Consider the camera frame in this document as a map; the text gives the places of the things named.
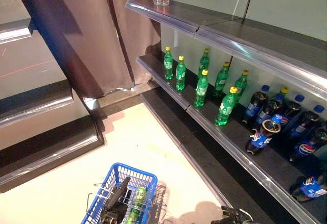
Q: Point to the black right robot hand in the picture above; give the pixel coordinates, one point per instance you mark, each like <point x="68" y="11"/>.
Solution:
<point x="232" y="216"/>

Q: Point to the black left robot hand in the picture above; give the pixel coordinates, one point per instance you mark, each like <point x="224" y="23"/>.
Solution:
<point x="111" y="208"/>

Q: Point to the blue plastic shopping basket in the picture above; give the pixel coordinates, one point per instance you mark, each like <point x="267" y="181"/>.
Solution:
<point x="153" y="180"/>

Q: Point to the green Sprite bottle yellow cap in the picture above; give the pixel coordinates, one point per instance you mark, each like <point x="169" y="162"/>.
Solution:
<point x="221" y="81"/>
<point x="168" y="65"/>
<point x="284" y="90"/>
<point x="201" y="91"/>
<point x="224" y="111"/>
<point x="241" y="83"/>
<point x="180" y="76"/>
<point x="204" y="62"/>

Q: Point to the green bottle in basket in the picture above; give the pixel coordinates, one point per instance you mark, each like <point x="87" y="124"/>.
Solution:
<point x="140" y="194"/>

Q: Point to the dark stone floor sill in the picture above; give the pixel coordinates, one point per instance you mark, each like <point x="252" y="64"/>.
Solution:
<point x="122" y="97"/>

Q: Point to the grey brown curtain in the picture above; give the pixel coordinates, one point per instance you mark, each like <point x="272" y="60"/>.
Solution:
<point x="89" y="43"/>

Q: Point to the dark maroon curtain panel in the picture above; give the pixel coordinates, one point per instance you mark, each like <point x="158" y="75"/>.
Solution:
<point x="51" y="35"/>

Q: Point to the shiny silver post base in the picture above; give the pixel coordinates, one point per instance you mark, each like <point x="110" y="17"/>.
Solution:
<point x="90" y="104"/>

